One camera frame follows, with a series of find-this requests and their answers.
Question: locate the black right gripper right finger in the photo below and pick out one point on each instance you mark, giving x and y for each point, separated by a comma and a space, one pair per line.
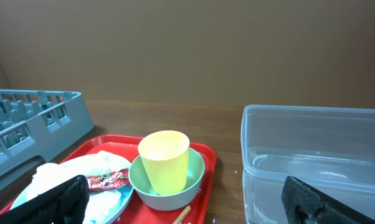
305, 204

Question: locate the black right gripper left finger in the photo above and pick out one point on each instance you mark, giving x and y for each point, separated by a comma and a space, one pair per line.
65, 203

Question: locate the white napkin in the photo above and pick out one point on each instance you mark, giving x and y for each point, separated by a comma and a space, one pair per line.
59, 177

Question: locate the red snack wrapper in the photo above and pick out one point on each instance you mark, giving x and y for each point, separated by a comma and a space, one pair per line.
110, 181

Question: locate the light blue plate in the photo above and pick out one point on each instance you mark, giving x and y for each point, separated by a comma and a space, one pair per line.
119, 199

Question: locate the yellow plastic cup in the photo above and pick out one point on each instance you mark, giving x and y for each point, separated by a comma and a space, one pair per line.
165, 156

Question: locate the grey dishwasher rack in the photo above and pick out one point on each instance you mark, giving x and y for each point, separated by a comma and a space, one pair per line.
37, 125

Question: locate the clear plastic bin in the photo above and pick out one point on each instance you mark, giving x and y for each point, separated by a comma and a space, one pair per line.
331, 149

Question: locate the green bowl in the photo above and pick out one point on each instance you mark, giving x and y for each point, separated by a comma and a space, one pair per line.
141, 184

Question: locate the wooden chopstick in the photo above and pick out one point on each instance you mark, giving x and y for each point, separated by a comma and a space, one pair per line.
182, 215

